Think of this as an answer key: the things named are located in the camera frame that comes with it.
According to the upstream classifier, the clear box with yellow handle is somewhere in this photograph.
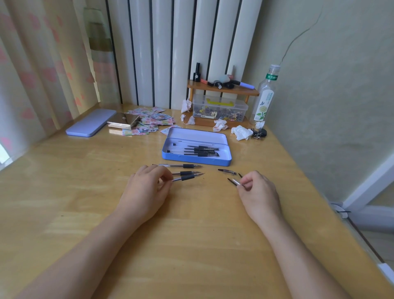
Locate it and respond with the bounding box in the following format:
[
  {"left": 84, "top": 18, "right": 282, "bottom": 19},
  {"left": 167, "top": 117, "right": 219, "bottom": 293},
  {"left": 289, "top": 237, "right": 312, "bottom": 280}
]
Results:
[{"left": 192, "top": 94, "right": 249, "bottom": 123}]

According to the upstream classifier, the pile of colourful stickers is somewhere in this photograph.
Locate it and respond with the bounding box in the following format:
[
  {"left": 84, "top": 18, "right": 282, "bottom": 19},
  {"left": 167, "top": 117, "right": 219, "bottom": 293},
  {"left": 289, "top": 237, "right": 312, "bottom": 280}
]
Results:
[{"left": 122, "top": 107, "right": 176, "bottom": 136}]

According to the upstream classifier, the small wooden shelf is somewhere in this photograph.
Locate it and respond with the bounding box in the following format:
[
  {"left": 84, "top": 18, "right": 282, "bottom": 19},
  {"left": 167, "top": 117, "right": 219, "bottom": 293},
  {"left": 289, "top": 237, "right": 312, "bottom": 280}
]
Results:
[{"left": 187, "top": 79, "right": 260, "bottom": 129}]

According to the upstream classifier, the shiny metal box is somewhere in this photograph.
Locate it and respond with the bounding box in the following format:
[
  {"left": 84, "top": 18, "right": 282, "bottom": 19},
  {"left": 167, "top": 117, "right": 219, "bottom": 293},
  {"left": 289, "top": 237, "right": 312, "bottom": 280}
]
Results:
[{"left": 107, "top": 112, "right": 141, "bottom": 129}]

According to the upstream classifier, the blue tin pencil case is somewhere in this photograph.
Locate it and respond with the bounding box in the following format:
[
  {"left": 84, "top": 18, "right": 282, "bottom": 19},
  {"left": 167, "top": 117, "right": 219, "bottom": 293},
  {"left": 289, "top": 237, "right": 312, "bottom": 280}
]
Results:
[{"left": 161, "top": 127, "right": 233, "bottom": 167}]

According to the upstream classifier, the person's right forearm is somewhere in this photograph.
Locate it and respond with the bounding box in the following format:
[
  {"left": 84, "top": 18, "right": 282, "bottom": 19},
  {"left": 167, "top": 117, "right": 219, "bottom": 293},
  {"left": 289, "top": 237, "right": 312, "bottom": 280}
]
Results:
[{"left": 257, "top": 215, "right": 352, "bottom": 299}]

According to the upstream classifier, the person's left hand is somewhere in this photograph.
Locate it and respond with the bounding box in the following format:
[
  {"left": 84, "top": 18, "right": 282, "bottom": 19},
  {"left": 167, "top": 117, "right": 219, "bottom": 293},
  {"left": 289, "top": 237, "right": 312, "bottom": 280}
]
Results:
[{"left": 117, "top": 165, "right": 174, "bottom": 224}]

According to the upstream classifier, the row of capped black pens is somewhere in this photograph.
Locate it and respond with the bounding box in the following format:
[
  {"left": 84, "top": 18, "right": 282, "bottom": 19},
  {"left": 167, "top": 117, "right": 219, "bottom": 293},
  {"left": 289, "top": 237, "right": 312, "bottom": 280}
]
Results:
[{"left": 166, "top": 143, "right": 220, "bottom": 158}]

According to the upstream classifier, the purple black marker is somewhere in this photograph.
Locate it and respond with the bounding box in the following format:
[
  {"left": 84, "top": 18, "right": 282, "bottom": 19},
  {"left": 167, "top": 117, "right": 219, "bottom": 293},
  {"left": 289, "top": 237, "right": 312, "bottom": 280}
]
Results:
[{"left": 230, "top": 80, "right": 255, "bottom": 90}]

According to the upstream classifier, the white wall hook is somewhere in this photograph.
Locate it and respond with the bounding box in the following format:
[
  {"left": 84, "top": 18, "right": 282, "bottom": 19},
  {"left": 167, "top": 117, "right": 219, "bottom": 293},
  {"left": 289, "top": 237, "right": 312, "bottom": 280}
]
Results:
[{"left": 331, "top": 202, "right": 352, "bottom": 219}]

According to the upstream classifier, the pink patterned curtain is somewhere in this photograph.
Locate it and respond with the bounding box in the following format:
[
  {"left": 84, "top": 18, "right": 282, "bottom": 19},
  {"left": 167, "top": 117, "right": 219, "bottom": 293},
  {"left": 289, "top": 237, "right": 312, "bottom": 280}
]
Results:
[{"left": 0, "top": 0, "right": 121, "bottom": 170}]

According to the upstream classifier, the person's right hand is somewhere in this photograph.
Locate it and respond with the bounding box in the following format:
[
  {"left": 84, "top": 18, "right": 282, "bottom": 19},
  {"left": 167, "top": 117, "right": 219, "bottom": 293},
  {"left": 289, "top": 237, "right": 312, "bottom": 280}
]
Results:
[{"left": 237, "top": 171, "right": 283, "bottom": 229}]

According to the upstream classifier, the person's left forearm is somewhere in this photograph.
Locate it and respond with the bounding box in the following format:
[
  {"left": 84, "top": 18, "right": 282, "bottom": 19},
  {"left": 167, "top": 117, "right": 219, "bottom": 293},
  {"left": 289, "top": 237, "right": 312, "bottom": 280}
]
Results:
[{"left": 15, "top": 209, "right": 149, "bottom": 299}]

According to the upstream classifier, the purple pencil case lid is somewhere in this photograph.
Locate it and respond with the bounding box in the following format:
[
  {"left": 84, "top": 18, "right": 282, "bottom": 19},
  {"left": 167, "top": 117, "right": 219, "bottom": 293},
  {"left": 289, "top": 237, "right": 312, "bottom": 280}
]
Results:
[{"left": 65, "top": 108, "right": 117, "bottom": 138}]

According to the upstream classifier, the clear bottle with flower label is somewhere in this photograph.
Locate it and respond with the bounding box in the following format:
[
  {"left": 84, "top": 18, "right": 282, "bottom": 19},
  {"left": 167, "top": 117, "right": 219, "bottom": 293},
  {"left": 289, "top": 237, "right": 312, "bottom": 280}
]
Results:
[{"left": 249, "top": 64, "right": 281, "bottom": 125}]

